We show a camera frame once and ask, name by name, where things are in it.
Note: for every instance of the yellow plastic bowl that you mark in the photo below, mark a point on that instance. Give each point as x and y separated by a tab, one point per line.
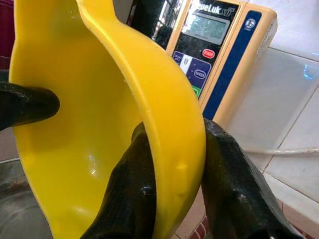
82	74

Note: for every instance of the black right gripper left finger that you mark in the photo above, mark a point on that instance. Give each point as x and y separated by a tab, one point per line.
124	194

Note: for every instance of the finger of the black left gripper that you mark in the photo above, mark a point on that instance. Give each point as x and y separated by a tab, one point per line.
30	104

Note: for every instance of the maroon plastic container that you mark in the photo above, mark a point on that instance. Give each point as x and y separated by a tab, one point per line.
6	30

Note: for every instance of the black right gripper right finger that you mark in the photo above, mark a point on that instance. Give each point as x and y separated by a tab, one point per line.
236	194

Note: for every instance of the round steel bowl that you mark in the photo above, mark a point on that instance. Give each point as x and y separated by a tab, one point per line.
15	199

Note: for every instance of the cream black water ionizer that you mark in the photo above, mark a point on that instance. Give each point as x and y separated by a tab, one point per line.
214	49

